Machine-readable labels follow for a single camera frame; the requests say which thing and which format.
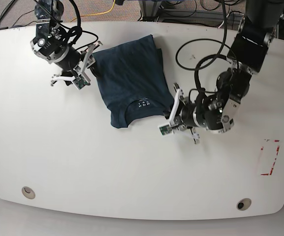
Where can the table cable grommet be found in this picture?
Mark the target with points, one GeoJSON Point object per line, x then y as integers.
{"type": "Point", "coordinates": [28, 193]}
{"type": "Point", "coordinates": [244, 204]}

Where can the dark blue t-shirt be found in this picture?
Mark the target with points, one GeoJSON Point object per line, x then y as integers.
{"type": "Point", "coordinates": [132, 83]}

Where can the left table cable grommet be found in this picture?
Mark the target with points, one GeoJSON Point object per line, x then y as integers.
{"type": "Point", "coordinates": [28, 193]}

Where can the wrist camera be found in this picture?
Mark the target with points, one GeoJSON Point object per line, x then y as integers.
{"type": "Point", "coordinates": [166, 129]}
{"type": "Point", "coordinates": [80, 82]}

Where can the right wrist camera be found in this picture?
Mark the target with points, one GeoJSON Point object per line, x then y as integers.
{"type": "Point", "coordinates": [80, 82]}

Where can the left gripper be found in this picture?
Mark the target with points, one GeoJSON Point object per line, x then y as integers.
{"type": "Point", "coordinates": [181, 115]}

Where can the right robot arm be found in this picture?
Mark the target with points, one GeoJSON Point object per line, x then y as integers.
{"type": "Point", "coordinates": [51, 36]}

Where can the red tape rectangle marking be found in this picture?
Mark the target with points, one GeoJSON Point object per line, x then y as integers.
{"type": "Point", "coordinates": [268, 157]}

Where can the right table cable grommet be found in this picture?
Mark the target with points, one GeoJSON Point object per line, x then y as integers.
{"type": "Point", "coordinates": [244, 204]}

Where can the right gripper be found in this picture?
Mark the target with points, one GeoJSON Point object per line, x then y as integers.
{"type": "Point", "coordinates": [73, 63]}

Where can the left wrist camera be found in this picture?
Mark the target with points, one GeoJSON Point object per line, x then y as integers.
{"type": "Point", "coordinates": [166, 129]}

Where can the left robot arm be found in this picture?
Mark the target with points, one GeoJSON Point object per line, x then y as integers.
{"type": "Point", "coordinates": [215, 110]}

